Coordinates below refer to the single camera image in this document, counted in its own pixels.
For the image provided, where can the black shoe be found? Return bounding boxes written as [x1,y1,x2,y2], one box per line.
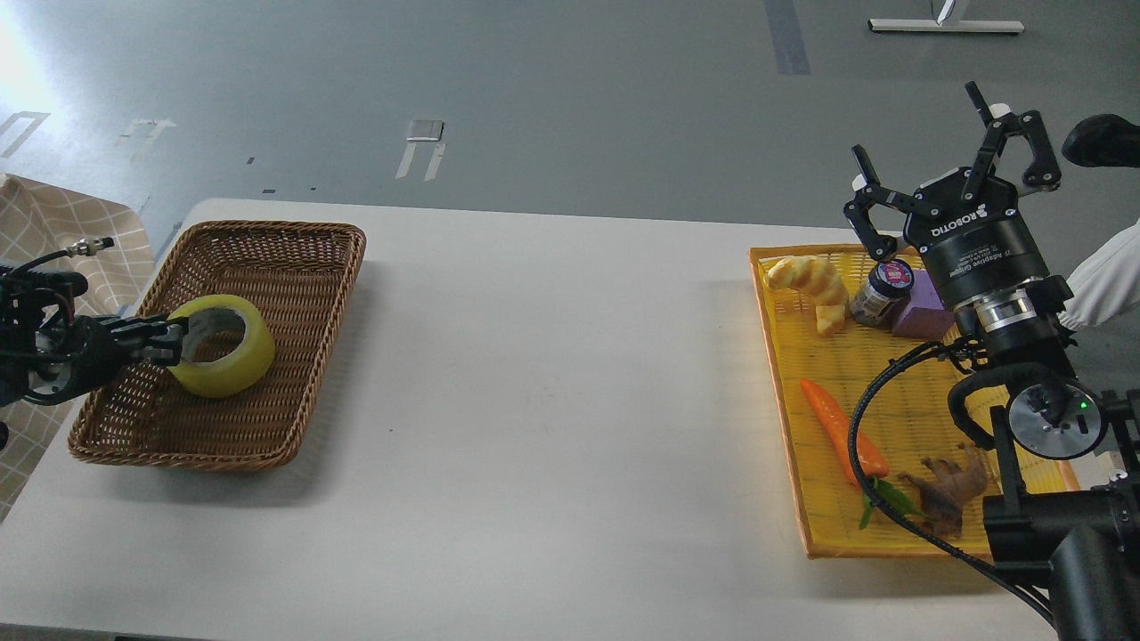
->
[1062,114,1139,169]

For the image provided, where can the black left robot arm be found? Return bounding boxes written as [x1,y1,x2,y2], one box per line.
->
[1,237,189,407]

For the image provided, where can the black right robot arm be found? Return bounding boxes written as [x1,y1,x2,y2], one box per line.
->
[842,82,1139,640]

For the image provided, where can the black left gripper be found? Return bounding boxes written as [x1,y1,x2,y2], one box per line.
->
[25,315,188,406]

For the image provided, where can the brown wicker basket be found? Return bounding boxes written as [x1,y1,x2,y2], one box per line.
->
[68,222,366,472]

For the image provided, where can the white metal stand base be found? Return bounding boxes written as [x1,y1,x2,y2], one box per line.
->
[868,1,1025,36]

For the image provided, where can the purple foam block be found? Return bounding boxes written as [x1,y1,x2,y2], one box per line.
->
[891,271,956,341]

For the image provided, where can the small dark glass jar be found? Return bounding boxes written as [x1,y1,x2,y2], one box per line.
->
[850,259,915,326]

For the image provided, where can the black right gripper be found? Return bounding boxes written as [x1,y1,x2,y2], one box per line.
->
[842,81,1062,313]

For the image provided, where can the yellow plastic tray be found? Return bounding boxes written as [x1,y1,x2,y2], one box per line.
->
[748,244,1083,560]

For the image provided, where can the beige checkered cloth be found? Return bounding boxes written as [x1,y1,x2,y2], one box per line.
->
[1,175,155,517]

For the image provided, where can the toy croissant bread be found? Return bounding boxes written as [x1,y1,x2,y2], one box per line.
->
[764,255,850,336]

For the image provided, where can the white sleeved forearm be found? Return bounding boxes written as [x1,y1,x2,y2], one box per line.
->
[1060,224,1139,331]

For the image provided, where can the yellow tape roll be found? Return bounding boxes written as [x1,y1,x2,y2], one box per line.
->
[168,295,276,399]

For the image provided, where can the orange toy carrot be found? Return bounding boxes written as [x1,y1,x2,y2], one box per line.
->
[799,378,891,486]

